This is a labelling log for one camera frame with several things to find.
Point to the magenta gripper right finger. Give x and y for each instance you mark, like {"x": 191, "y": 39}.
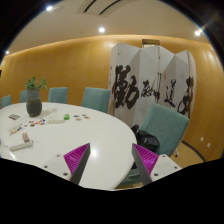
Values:
{"x": 151, "y": 166}

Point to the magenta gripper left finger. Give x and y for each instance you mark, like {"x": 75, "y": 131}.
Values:
{"x": 71, "y": 165}

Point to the beige charger plug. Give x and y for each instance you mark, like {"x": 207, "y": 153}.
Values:
{"x": 25, "y": 137}

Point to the black bag on chair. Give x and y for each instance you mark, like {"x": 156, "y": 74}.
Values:
{"x": 146, "y": 140}

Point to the teal chair near right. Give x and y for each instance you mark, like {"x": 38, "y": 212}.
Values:
{"x": 167, "y": 125}

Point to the small green object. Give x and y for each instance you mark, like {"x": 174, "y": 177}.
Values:
{"x": 66, "y": 117}

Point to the white flat box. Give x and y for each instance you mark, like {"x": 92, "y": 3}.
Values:
{"x": 55, "y": 121}

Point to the teal chair back centre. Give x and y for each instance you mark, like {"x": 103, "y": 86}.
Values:
{"x": 96, "y": 98}

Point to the white power strip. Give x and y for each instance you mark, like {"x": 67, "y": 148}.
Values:
{"x": 19, "y": 144}

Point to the teal chair back left-centre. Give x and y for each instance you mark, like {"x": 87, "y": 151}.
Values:
{"x": 58, "y": 95}

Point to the dark grey plant vase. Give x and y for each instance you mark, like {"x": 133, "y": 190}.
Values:
{"x": 34, "y": 103}

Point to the dark card on table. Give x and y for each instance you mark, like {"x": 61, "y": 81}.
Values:
{"x": 14, "y": 117}

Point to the white calligraphy folding screen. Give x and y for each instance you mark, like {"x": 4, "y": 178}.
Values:
{"x": 140, "y": 77}

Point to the teal chair behind vase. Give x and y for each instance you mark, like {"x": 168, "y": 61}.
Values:
{"x": 23, "y": 96}

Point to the green potted plant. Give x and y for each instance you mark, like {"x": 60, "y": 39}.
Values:
{"x": 33, "y": 83}

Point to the teal chair far left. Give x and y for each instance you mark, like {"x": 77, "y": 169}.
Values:
{"x": 5, "y": 101}

